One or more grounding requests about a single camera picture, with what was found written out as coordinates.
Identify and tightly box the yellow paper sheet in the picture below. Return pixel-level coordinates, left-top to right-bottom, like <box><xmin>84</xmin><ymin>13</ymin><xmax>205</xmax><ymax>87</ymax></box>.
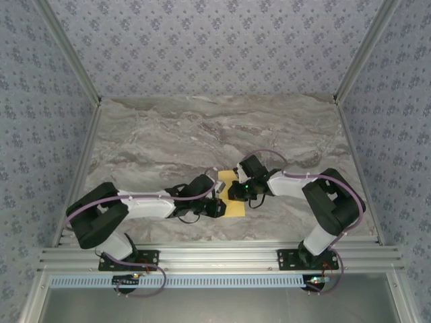
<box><xmin>217</xmin><ymin>170</ymin><xmax>246</xmax><ymax>218</ymax></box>

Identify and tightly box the grey metal panel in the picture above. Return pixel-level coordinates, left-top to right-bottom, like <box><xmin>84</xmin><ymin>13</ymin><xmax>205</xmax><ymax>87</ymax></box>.
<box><xmin>42</xmin><ymin>287</ymin><xmax>399</xmax><ymax>323</ymax></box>

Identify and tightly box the small black controller board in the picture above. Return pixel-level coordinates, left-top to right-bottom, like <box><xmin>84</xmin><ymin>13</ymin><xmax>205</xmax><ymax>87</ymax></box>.
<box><xmin>304</xmin><ymin>275</ymin><xmax>333</xmax><ymax>291</ymax></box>
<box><xmin>112</xmin><ymin>274</ymin><xmax>141</xmax><ymax>287</ymax></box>

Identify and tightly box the wide aluminium frame beam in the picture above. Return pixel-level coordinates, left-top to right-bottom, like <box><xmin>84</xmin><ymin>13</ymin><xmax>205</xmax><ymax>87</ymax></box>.
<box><xmin>37</xmin><ymin>235</ymin><xmax>405</xmax><ymax>273</ymax></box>

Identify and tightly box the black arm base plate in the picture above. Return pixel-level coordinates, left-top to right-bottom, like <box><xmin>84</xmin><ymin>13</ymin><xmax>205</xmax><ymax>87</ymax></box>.
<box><xmin>275</xmin><ymin>248</ymin><xmax>339</xmax><ymax>271</ymax></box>
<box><xmin>98</xmin><ymin>249</ymin><xmax>160</xmax><ymax>272</ymax></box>

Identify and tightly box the slotted pale cable duct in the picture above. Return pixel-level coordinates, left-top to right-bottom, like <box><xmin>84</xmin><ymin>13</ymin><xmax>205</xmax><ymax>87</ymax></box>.
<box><xmin>50</xmin><ymin>276</ymin><xmax>309</xmax><ymax>289</ymax></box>

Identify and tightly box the purple robot arm cable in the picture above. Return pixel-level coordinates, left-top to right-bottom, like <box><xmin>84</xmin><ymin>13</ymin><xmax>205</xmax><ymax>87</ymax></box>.
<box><xmin>63</xmin><ymin>166</ymin><xmax>218</xmax><ymax>299</ymax></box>
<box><xmin>242</xmin><ymin>149</ymin><xmax>367</xmax><ymax>296</ymax></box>

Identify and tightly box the aluminium frame rail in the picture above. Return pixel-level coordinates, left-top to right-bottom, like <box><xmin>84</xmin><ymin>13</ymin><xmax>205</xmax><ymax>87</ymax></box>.
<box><xmin>52</xmin><ymin>100</ymin><xmax>102</xmax><ymax>248</ymax></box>
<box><xmin>333</xmin><ymin>97</ymin><xmax>387</xmax><ymax>246</ymax></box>

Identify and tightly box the aluminium frame post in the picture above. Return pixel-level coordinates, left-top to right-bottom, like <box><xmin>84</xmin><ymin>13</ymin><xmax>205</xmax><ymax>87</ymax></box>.
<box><xmin>33</xmin><ymin>0</ymin><xmax>102</xmax><ymax>106</ymax></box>
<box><xmin>333</xmin><ymin>0</ymin><xmax>403</xmax><ymax>102</ymax></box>

